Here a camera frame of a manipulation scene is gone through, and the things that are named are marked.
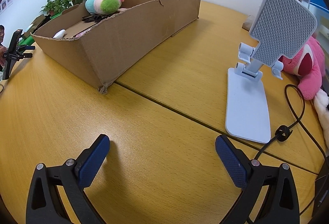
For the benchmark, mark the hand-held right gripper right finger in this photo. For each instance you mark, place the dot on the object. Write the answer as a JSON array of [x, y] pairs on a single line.
[[231, 163]]

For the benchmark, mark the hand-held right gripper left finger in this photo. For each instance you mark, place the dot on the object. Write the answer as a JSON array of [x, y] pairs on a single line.
[[94, 159]]

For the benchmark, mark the brown cardboard box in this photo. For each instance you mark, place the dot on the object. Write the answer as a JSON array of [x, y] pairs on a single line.
[[128, 34]]

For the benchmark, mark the white earbud case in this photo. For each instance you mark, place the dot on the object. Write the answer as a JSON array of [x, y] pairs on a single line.
[[59, 34]]

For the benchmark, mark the white folding phone stand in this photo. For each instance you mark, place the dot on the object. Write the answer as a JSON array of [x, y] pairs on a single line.
[[246, 111]]

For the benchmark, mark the white plush toy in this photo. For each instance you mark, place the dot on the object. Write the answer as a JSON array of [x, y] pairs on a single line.
[[322, 106]]

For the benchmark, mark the pink bear plush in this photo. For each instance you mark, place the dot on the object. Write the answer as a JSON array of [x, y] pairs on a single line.
[[308, 65]]

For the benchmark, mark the black phone tripod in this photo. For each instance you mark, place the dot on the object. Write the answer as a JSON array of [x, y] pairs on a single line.
[[12, 49]]

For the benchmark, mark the black sunglasses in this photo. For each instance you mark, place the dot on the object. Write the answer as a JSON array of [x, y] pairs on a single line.
[[90, 18]]

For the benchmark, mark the pink and teal pig plush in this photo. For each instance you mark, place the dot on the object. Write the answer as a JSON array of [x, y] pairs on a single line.
[[102, 3]]

